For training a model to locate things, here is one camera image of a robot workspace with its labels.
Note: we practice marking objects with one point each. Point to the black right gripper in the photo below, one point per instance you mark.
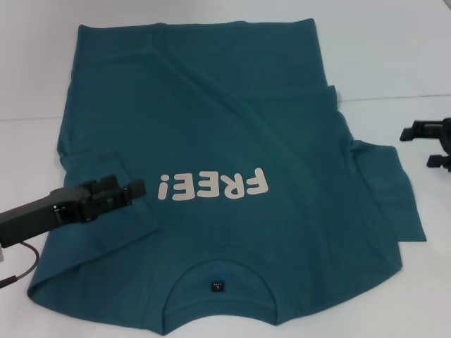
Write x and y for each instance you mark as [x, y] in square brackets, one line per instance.
[447, 137]

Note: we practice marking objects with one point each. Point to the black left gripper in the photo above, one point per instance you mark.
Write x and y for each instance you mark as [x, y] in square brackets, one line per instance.
[42, 211]

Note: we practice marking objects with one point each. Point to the teal t-shirt with FREE print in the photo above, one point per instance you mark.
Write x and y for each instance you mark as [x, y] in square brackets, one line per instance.
[229, 123]

